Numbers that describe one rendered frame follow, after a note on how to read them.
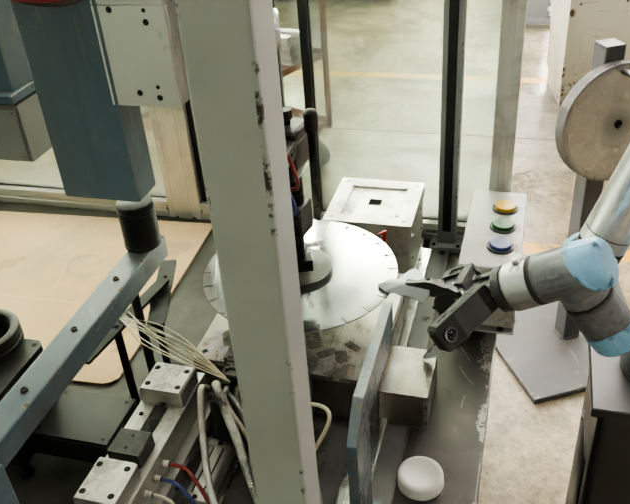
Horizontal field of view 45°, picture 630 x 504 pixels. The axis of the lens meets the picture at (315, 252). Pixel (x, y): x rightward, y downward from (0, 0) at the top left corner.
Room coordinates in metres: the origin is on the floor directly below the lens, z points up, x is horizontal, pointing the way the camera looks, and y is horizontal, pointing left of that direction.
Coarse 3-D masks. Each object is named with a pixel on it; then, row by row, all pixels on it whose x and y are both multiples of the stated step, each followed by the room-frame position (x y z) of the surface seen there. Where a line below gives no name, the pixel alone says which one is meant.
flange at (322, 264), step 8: (312, 256) 1.07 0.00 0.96; (320, 256) 1.07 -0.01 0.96; (328, 256) 1.07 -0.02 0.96; (320, 264) 1.05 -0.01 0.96; (328, 264) 1.05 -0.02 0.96; (304, 272) 1.03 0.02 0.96; (312, 272) 1.03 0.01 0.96; (320, 272) 1.03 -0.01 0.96; (328, 272) 1.03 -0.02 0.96; (304, 280) 1.01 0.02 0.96; (312, 280) 1.01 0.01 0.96; (320, 280) 1.01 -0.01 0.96; (304, 288) 1.00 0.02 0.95
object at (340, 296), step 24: (312, 240) 1.14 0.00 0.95; (336, 240) 1.14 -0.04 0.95; (360, 240) 1.13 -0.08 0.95; (216, 264) 1.09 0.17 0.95; (336, 264) 1.06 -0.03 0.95; (360, 264) 1.05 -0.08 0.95; (384, 264) 1.05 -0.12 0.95; (216, 288) 1.02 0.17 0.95; (312, 288) 1.00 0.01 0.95; (336, 288) 0.99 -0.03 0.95; (360, 288) 0.99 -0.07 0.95; (312, 312) 0.93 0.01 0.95; (336, 312) 0.93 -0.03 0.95; (360, 312) 0.92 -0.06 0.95
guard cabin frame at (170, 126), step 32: (512, 0) 1.38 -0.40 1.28; (512, 32) 1.38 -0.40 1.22; (512, 64) 1.38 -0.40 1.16; (512, 96) 1.37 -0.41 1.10; (160, 128) 1.61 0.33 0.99; (192, 128) 1.61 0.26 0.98; (512, 128) 1.37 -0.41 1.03; (160, 160) 1.62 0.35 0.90; (192, 160) 1.60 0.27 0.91; (512, 160) 1.37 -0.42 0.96; (0, 192) 1.77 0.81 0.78; (32, 192) 1.74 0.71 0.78; (64, 192) 1.71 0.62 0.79; (192, 192) 1.60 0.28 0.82; (320, 192) 1.52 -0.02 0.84
